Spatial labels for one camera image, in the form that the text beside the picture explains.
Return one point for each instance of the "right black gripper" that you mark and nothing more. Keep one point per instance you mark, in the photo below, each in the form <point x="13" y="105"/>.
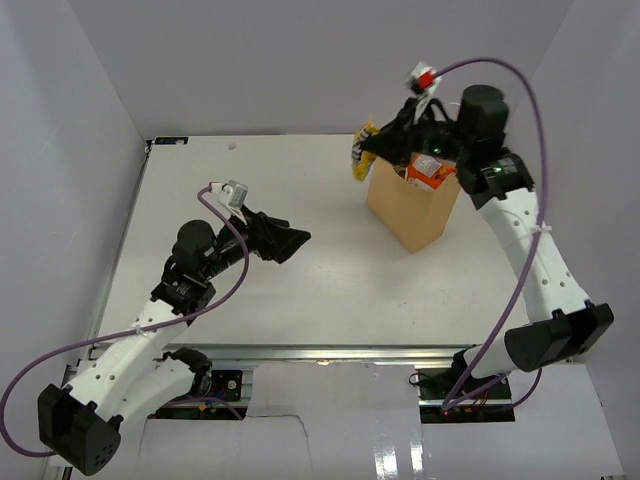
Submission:
<point x="397" y="139"/>

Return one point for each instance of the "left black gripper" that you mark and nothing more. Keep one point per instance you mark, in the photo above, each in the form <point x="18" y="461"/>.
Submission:
<point x="271" y="237"/>

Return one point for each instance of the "yellow M&M's packet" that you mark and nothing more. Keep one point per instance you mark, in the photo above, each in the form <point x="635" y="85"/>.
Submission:
<point x="362" y="160"/>

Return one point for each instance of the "orange white snack bag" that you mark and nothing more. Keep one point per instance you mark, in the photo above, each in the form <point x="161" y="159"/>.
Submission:
<point x="426" y="172"/>

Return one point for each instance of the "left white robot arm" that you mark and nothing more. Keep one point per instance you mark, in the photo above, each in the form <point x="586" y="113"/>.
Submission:
<point x="83" y="421"/>

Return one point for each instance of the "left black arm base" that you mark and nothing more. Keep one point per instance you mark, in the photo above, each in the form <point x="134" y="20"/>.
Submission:
<point x="226" y="385"/>

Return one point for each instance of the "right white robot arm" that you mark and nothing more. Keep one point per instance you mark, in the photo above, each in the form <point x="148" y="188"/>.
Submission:
<point x="562" y="320"/>

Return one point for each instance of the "brown paper bag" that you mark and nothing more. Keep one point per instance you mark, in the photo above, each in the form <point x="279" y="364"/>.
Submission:
<point x="415" y="216"/>

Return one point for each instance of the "left table logo sticker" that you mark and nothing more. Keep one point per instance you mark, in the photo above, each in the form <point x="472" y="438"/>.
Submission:
<point x="171" y="140"/>

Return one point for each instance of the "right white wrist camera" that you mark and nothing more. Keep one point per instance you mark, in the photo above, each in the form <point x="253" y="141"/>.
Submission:
<point x="422" y="82"/>

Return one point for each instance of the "aluminium table frame rail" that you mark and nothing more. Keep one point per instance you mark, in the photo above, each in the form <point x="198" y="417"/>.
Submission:
<point x="352" y="292"/>

